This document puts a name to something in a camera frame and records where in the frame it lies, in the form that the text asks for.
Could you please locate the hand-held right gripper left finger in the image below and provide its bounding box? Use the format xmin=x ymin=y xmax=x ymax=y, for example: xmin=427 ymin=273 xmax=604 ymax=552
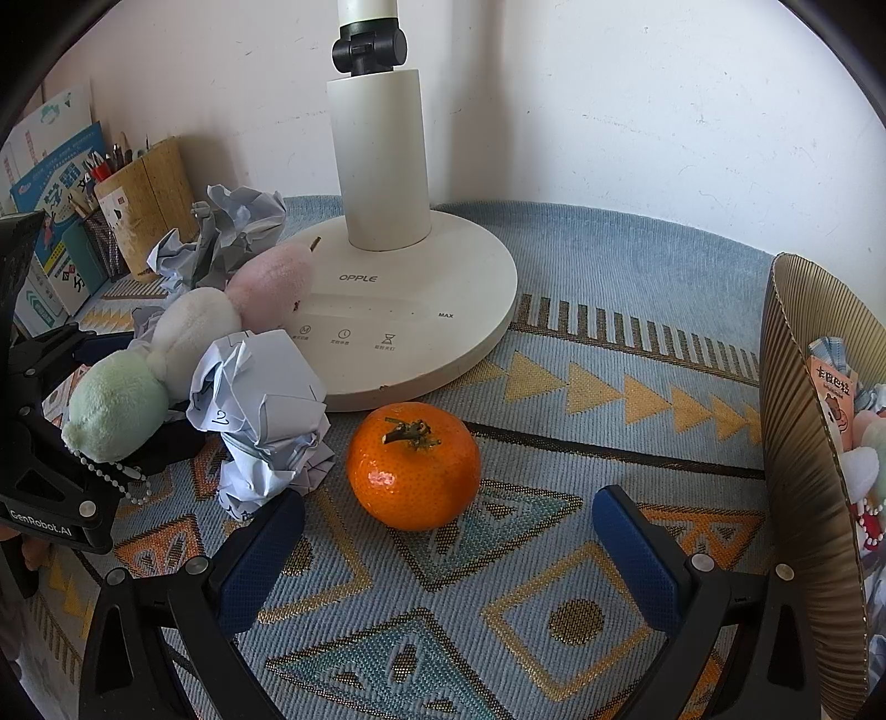
xmin=79 ymin=488 xmax=307 ymax=720

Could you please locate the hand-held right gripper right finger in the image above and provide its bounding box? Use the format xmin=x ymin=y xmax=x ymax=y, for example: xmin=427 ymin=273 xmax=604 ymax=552
xmin=591 ymin=485 xmax=825 ymax=720

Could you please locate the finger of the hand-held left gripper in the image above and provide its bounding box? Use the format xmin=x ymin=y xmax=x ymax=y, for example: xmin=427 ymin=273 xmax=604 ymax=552
xmin=14 ymin=325 xmax=143 ymax=390
xmin=114 ymin=421 xmax=209 ymax=487

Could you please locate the three-ball dango plush keychain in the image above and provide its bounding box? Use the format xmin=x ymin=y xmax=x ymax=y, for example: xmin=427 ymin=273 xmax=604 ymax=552
xmin=61 ymin=242 xmax=316 ymax=513

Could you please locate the orange tangerine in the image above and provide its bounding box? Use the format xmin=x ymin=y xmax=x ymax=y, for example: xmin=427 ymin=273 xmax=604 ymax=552
xmin=346 ymin=402 xmax=482 ymax=533

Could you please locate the gold ribbed bowl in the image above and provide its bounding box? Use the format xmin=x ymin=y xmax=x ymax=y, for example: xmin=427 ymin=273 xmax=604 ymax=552
xmin=759 ymin=253 xmax=886 ymax=720

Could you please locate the pink drink carton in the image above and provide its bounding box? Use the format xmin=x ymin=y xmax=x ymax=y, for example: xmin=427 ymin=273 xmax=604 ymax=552
xmin=803 ymin=353 xmax=859 ymax=472

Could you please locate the white green box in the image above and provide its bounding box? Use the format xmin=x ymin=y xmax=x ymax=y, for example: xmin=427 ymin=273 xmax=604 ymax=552
xmin=12 ymin=256 xmax=70 ymax=337

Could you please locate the large crumpled white paper ball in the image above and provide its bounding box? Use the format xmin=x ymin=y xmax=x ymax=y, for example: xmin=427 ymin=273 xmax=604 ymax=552
xmin=187 ymin=328 xmax=337 ymax=523

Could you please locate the black mesh pen holder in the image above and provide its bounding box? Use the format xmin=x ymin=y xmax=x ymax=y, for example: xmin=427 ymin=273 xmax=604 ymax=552
xmin=65 ymin=200 xmax=132 ymax=285

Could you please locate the crumpled grey lined paper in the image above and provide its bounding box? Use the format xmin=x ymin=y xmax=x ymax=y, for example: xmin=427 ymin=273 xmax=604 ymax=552
xmin=192 ymin=200 xmax=238 ymax=289

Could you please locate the brown paper pen holder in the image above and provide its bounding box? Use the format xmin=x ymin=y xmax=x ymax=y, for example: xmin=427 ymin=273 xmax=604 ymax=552
xmin=93 ymin=135 xmax=202 ymax=281

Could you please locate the teal book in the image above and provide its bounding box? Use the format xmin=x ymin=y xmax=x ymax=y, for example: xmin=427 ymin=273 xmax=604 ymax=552
xmin=10 ymin=123 xmax=108 ymax=316

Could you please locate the white book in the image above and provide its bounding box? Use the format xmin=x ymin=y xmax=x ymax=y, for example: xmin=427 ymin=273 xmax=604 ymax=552
xmin=0 ymin=81 xmax=94 ymax=198

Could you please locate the patterned woven tablecloth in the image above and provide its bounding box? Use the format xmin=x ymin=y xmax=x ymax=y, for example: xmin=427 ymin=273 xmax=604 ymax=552
xmin=0 ymin=194 xmax=886 ymax=720

